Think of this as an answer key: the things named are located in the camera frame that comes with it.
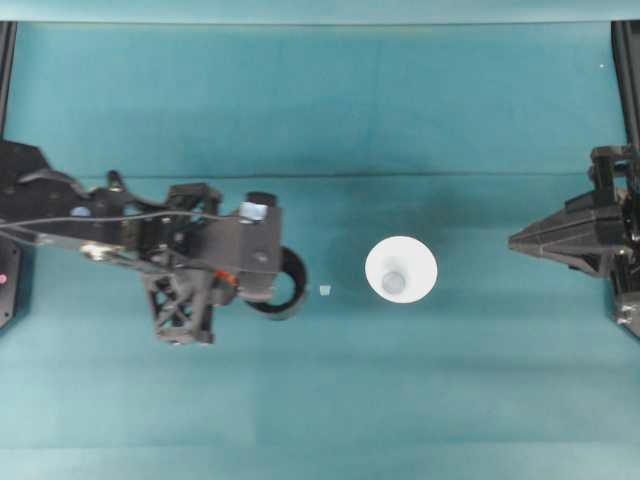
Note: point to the white paper cup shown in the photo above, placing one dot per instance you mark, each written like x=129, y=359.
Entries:
x=400, y=257

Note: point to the small white paper scrap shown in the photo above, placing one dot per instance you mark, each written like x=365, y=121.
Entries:
x=325, y=290

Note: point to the blue-green table cloth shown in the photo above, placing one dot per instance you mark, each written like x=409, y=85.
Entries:
x=320, y=400

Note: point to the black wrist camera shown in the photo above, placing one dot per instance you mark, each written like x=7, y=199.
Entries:
x=260, y=240

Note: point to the black frame post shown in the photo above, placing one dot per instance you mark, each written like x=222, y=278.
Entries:
x=627, y=75
x=6, y=75

